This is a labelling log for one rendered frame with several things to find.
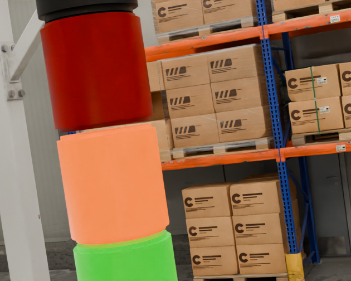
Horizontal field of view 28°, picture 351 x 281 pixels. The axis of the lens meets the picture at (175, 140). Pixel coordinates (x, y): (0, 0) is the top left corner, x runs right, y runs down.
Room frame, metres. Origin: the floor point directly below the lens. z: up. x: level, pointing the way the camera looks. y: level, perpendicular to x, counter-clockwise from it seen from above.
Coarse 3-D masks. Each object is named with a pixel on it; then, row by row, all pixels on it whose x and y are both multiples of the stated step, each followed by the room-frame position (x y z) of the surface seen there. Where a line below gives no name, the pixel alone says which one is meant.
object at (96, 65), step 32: (64, 32) 0.33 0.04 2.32; (96, 32) 0.33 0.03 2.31; (128, 32) 0.33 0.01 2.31; (64, 64) 0.33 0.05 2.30; (96, 64) 0.33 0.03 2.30; (128, 64) 0.33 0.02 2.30; (64, 96) 0.33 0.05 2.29; (96, 96) 0.33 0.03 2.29; (128, 96) 0.33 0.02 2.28; (64, 128) 0.34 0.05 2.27
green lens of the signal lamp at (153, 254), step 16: (144, 240) 0.33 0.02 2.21; (160, 240) 0.34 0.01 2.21; (80, 256) 0.34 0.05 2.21; (96, 256) 0.33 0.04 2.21; (112, 256) 0.33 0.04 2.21; (128, 256) 0.33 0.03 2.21; (144, 256) 0.33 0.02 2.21; (160, 256) 0.33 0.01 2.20; (80, 272) 0.34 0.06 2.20; (96, 272) 0.33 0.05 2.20; (112, 272) 0.33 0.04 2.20; (128, 272) 0.33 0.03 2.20; (144, 272) 0.33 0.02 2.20; (160, 272) 0.33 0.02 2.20; (176, 272) 0.35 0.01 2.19
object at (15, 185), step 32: (0, 0) 2.86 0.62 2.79; (0, 32) 2.83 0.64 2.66; (0, 64) 2.81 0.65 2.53; (0, 96) 2.82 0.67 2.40; (0, 128) 2.82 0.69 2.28; (0, 160) 2.83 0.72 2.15; (0, 192) 2.84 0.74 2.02; (32, 192) 2.88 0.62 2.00; (32, 224) 2.85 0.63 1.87; (32, 256) 2.82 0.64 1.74
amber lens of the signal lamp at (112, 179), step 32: (128, 128) 0.33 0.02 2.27; (64, 160) 0.34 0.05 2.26; (96, 160) 0.33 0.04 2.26; (128, 160) 0.33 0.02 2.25; (96, 192) 0.33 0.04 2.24; (128, 192) 0.33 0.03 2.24; (160, 192) 0.34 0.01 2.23; (96, 224) 0.33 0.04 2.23; (128, 224) 0.33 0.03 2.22; (160, 224) 0.34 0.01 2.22
